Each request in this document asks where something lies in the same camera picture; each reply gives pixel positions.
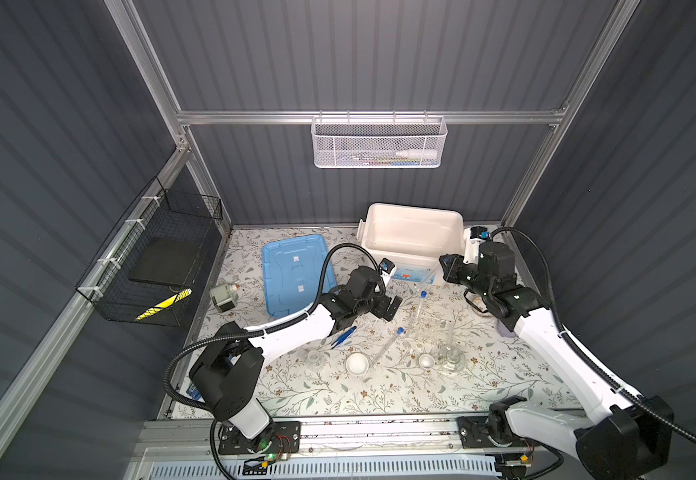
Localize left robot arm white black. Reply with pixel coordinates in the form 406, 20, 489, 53
189, 258, 401, 443

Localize white wire mesh basket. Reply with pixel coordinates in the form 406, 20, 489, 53
310, 115, 448, 169

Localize aluminium rail front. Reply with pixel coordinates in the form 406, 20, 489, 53
137, 413, 625, 460

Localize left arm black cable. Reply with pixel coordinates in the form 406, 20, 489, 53
163, 242, 382, 412

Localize white plastic storage bin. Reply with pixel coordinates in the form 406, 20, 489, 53
356, 203, 465, 285

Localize clear glass conical flask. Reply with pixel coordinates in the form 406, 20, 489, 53
436, 322, 465, 373

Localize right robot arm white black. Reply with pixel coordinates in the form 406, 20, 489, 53
439, 241, 673, 479

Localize small white crucible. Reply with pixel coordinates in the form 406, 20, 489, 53
418, 353, 436, 370

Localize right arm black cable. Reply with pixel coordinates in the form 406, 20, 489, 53
488, 226, 696, 466

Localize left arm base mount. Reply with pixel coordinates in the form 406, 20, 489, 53
218, 420, 302, 458

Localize blue plastic tweezers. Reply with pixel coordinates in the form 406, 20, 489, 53
331, 326, 357, 349

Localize clear plastic test tube rack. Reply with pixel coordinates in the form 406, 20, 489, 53
406, 291, 454, 358

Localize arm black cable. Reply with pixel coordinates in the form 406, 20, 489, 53
163, 242, 382, 412
488, 226, 696, 466

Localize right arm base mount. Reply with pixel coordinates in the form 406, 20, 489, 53
456, 414, 532, 449

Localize yellow black striped tape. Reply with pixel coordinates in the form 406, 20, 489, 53
135, 288, 192, 322

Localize blue plastic bin lid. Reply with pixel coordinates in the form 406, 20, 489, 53
262, 234, 329, 319

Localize white tube in mesh basket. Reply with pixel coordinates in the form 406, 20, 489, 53
395, 149, 439, 163

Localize black pad in basket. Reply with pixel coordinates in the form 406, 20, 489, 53
129, 237, 200, 287

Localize black wire mesh basket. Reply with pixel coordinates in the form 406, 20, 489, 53
76, 180, 223, 327

